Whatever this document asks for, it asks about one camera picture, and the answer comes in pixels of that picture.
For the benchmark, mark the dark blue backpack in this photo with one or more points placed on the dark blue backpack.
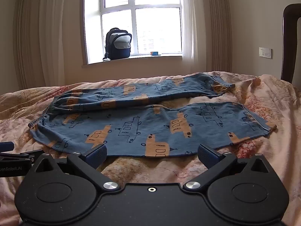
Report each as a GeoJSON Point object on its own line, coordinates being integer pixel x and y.
{"type": "Point", "coordinates": [117, 49]}

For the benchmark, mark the dark wooden headboard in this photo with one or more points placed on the dark wooden headboard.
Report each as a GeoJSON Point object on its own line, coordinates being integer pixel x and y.
{"type": "Point", "coordinates": [288, 40]}

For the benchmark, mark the beige curtain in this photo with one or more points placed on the beige curtain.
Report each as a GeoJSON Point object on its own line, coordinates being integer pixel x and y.
{"type": "Point", "coordinates": [219, 28]}
{"type": "Point", "coordinates": [30, 40]}

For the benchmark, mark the white framed window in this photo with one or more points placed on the white framed window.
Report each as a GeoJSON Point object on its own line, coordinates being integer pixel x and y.
{"type": "Point", "coordinates": [155, 28]}

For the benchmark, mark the window sill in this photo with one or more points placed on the window sill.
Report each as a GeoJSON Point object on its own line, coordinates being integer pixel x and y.
{"type": "Point", "coordinates": [141, 60]}

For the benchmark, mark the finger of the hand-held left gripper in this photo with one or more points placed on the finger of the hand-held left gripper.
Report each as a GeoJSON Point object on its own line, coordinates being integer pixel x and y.
{"type": "Point", "coordinates": [6, 146]}
{"type": "Point", "coordinates": [25, 155]}

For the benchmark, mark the pink floral blanket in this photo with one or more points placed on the pink floral blanket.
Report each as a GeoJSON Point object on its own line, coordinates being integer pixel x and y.
{"type": "Point", "coordinates": [270, 113]}

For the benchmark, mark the white wall switch plate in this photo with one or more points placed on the white wall switch plate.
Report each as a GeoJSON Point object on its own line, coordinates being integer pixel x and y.
{"type": "Point", "coordinates": [265, 52]}

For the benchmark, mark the white sheer curtain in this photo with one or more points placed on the white sheer curtain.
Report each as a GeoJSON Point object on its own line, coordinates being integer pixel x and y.
{"type": "Point", "coordinates": [195, 28]}
{"type": "Point", "coordinates": [70, 28]}

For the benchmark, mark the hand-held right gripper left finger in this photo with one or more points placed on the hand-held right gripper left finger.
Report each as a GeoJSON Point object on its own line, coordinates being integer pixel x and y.
{"type": "Point", "coordinates": [97, 155]}

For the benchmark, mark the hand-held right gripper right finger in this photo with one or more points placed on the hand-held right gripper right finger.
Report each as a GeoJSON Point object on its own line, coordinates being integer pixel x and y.
{"type": "Point", "coordinates": [207, 156]}

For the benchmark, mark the small blue box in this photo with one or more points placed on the small blue box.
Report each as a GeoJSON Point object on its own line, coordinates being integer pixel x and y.
{"type": "Point", "coordinates": [156, 53]}

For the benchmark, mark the blue printed pants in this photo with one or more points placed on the blue printed pants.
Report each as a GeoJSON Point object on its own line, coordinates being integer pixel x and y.
{"type": "Point", "coordinates": [141, 122]}

